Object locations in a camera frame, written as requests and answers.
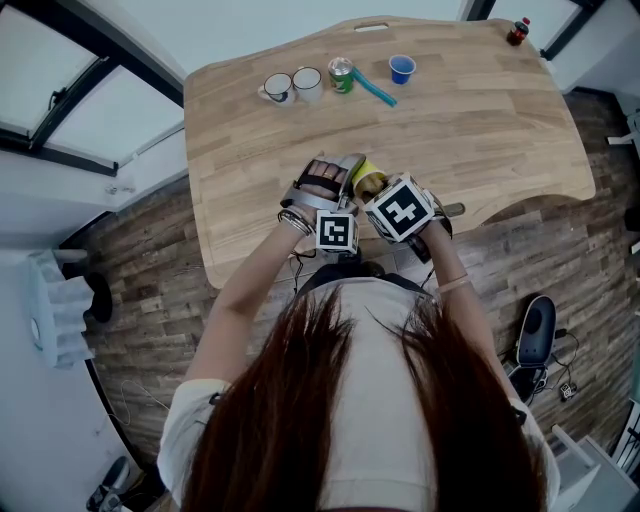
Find blue plastic cup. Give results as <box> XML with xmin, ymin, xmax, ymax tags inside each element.
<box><xmin>388</xmin><ymin>53</ymin><xmax>418</xmax><ymax>85</ymax></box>

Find teal plastic stick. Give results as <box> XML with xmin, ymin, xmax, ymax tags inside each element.
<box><xmin>351</xmin><ymin>66</ymin><xmax>399</xmax><ymax>109</ymax></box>

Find open black case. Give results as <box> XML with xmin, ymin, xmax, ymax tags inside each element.
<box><xmin>504</xmin><ymin>362</ymin><xmax>549</xmax><ymax>404</ymax></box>

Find silver bracelets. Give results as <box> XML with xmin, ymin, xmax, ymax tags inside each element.
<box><xmin>277</xmin><ymin>205</ymin><xmax>317</xmax><ymax>237</ymax></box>

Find white mug with dark rim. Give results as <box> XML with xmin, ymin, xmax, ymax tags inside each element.
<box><xmin>257</xmin><ymin>72</ymin><xmax>296</xmax><ymax>107</ymax></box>

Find person's dark trousers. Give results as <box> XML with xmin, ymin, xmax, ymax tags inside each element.
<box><xmin>299</xmin><ymin>262</ymin><xmax>431</xmax><ymax>296</ymax></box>

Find person's white shirt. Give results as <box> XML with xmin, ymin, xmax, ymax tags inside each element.
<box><xmin>157</xmin><ymin>277</ymin><xmax>561</xmax><ymax>512</ymax></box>

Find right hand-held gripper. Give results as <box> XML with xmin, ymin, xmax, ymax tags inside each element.
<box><xmin>362</xmin><ymin>171</ymin><xmax>455</xmax><ymax>265</ymax></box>

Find green soda can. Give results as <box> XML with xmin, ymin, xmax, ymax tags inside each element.
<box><xmin>327</xmin><ymin>56</ymin><xmax>355</xmax><ymax>95</ymax></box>

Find white side desk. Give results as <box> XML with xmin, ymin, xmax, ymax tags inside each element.
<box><xmin>607</xmin><ymin>112</ymin><xmax>640</xmax><ymax>149</ymax></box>

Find person's left forearm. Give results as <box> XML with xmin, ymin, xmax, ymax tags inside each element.
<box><xmin>212</xmin><ymin>228</ymin><xmax>314</xmax><ymax>346</ymax></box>

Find black round base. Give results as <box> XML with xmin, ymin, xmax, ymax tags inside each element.
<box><xmin>84</xmin><ymin>272</ymin><xmax>114</xmax><ymax>324</ymax></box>

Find person's right forearm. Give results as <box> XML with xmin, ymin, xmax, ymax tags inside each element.
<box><xmin>424</xmin><ymin>219</ymin><xmax>496</xmax><ymax>361</ymax></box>

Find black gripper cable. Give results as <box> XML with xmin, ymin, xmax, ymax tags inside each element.
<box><xmin>289</xmin><ymin>249</ymin><xmax>317</xmax><ymax>294</ymax></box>

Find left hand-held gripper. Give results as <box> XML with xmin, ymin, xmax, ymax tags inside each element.
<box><xmin>278</xmin><ymin>151</ymin><xmax>370</xmax><ymax>256</ymax></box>

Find white shelf unit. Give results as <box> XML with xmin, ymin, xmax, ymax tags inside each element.
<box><xmin>552</xmin><ymin>424</ymin><xmax>639</xmax><ymax>512</ymax></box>

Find cola bottle with red cap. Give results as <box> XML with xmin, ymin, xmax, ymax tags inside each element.
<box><xmin>506</xmin><ymin>17</ymin><xmax>531</xmax><ymax>47</ymax></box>

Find white ridged rack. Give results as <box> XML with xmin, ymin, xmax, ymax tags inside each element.
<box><xmin>19</xmin><ymin>249</ymin><xmax>96</xmax><ymax>369</ymax></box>

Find black-framed casement window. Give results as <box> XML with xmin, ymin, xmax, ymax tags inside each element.
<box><xmin>459</xmin><ymin>0</ymin><xmax>609</xmax><ymax>61</ymax></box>
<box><xmin>0</xmin><ymin>0</ymin><xmax>186</xmax><ymax>177</ymax></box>

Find person's left hand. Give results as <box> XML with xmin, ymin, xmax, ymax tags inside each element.
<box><xmin>297</xmin><ymin>156</ymin><xmax>352</xmax><ymax>202</ymax></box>

